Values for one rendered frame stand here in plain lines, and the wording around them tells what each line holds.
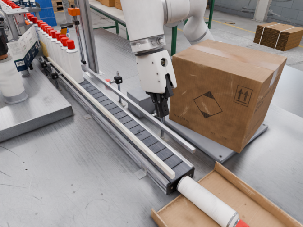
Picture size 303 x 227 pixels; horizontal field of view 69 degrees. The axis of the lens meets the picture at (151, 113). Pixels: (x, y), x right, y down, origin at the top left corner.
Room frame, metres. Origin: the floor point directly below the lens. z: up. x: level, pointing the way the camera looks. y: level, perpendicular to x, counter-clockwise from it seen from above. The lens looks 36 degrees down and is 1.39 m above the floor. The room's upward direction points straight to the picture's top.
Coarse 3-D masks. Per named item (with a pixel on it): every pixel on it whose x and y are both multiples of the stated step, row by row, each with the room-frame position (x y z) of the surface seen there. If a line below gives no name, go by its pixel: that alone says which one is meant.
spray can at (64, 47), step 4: (64, 40) 1.01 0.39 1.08; (64, 44) 1.01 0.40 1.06; (64, 48) 1.00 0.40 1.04; (64, 52) 1.00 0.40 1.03; (64, 56) 1.00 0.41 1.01; (64, 60) 1.01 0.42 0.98; (68, 60) 1.00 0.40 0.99; (68, 64) 1.00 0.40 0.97; (68, 68) 1.00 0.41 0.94; (68, 72) 1.00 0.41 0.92
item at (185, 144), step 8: (88, 72) 0.95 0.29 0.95; (104, 80) 0.84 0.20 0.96; (112, 88) 0.77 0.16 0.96; (120, 96) 0.72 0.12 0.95; (136, 104) 0.65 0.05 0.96; (144, 112) 0.61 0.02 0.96; (152, 120) 0.57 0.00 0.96; (160, 128) 0.54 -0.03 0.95; (168, 128) 0.52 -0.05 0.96; (176, 136) 0.48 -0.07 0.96; (184, 144) 0.45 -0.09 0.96; (192, 152) 0.43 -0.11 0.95
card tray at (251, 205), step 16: (208, 176) 0.44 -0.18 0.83; (224, 176) 0.44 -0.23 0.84; (224, 192) 0.39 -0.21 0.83; (240, 192) 0.39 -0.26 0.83; (256, 192) 0.36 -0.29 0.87; (176, 208) 0.34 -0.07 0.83; (192, 208) 0.34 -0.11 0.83; (240, 208) 0.34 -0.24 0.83; (256, 208) 0.34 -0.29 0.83; (272, 208) 0.32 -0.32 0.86; (160, 224) 0.28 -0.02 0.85; (176, 224) 0.29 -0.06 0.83; (192, 224) 0.29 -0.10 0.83; (208, 224) 0.29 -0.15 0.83; (256, 224) 0.29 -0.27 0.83; (272, 224) 0.29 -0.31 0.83; (288, 224) 0.29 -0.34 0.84
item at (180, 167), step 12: (72, 84) 0.96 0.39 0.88; (84, 84) 0.96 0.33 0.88; (84, 96) 0.85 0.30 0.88; (96, 96) 0.85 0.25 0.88; (96, 108) 0.75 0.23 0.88; (108, 108) 0.75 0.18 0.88; (120, 108) 0.75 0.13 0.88; (108, 120) 0.67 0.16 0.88; (120, 120) 0.67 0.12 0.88; (132, 120) 0.67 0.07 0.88; (120, 132) 0.60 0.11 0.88; (132, 132) 0.60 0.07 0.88; (144, 132) 0.60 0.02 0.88; (132, 144) 0.54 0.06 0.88; (144, 144) 0.54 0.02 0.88; (156, 144) 0.54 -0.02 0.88; (144, 156) 0.48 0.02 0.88; (168, 156) 0.48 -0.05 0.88; (156, 168) 0.44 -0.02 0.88; (180, 168) 0.44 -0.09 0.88; (168, 180) 0.40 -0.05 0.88
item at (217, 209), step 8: (184, 176) 0.40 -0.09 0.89; (184, 184) 0.38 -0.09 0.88; (192, 184) 0.38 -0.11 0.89; (184, 192) 0.36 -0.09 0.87; (192, 192) 0.35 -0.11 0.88; (200, 192) 0.35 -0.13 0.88; (208, 192) 0.35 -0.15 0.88; (192, 200) 0.34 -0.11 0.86; (200, 200) 0.33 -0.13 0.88; (208, 200) 0.33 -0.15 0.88; (216, 200) 0.33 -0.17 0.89; (200, 208) 0.32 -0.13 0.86; (208, 208) 0.31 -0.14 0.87; (216, 208) 0.31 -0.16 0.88; (224, 208) 0.31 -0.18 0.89; (216, 216) 0.29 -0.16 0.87; (224, 216) 0.29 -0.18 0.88; (232, 216) 0.28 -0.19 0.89; (224, 224) 0.28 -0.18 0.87; (232, 224) 0.27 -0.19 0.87; (240, 224) 0.27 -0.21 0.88
